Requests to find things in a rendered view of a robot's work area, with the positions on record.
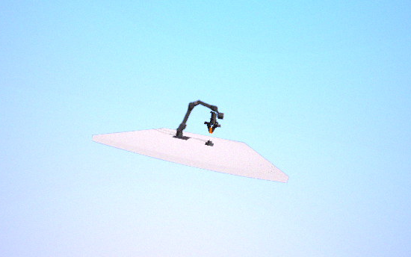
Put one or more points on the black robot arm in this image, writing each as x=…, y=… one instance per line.
x=191, y=106

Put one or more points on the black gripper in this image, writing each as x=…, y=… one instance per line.
x=212, y=122

